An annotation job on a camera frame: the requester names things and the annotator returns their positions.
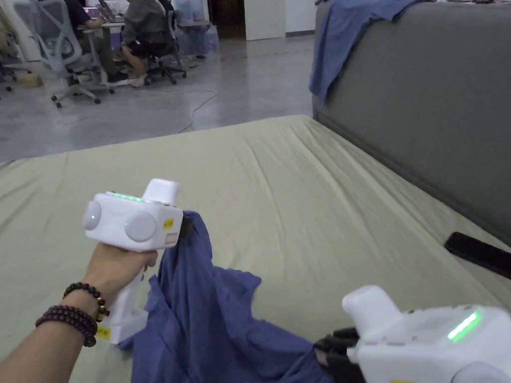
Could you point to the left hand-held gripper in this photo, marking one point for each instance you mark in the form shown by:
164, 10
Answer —
115, 219

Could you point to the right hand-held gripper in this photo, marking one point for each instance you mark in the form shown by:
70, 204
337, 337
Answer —
423, 347

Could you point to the dark blue shirt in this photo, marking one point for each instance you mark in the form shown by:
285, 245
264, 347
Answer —
199, 311

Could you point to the person's left forearm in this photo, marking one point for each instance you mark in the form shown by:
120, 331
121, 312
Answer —
44, 351

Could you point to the person's left hand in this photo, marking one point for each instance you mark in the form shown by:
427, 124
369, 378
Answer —
111, 269

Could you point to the bed with beige sheet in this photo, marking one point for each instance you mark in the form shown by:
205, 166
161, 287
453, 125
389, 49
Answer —
303, 199

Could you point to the black phone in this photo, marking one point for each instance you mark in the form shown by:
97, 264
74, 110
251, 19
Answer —
479, 253

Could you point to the white desk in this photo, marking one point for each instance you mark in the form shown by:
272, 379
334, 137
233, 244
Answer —
102, 44

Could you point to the blue cloth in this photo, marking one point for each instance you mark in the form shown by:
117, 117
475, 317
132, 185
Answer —
343, 44

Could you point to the grey padded headboard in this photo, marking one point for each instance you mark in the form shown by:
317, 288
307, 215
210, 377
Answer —
431, 99

